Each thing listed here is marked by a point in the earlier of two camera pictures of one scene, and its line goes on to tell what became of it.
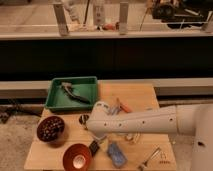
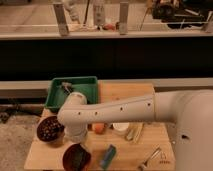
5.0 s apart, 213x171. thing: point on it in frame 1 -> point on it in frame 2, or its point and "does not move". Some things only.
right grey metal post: (123, 18) does not move
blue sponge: (119, 159) -> (106, 161)
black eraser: (93, 147) -> (77, 157)
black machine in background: (180, 14) does not move
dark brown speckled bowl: (50, 128) does not move
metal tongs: (144, 165) does not move
